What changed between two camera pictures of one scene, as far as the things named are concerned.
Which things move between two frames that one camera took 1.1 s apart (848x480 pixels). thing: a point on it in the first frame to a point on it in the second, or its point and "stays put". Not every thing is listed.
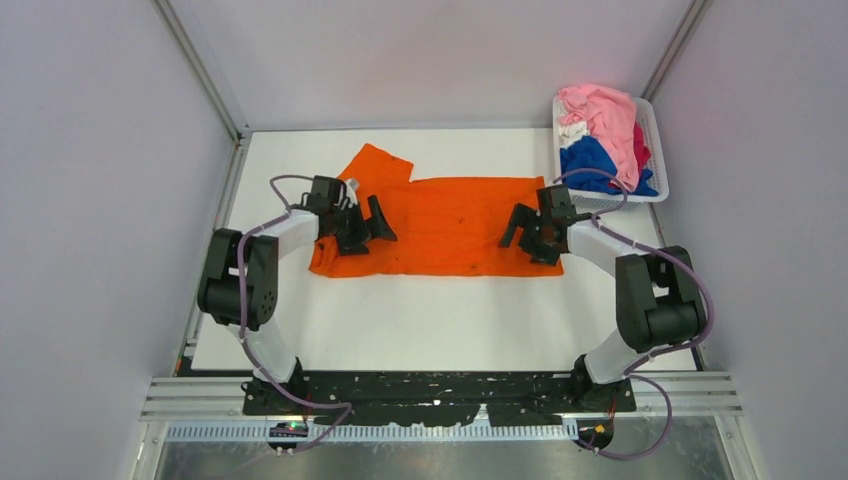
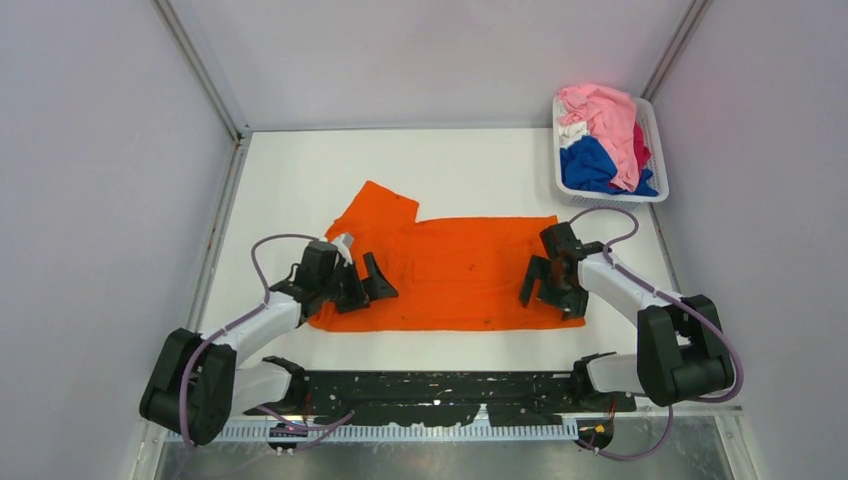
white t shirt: (570, 133) stays put
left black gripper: (375, 225) to (374, 286)
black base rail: (375, 397) stays put
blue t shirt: (589, 152) stays put
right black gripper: (526, 217) to (540, 268)
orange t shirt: (442, 227) to (452, 274)
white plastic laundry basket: (649, 122) stays put
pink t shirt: (609, 114) stays put
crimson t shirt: (642, 153) stays put
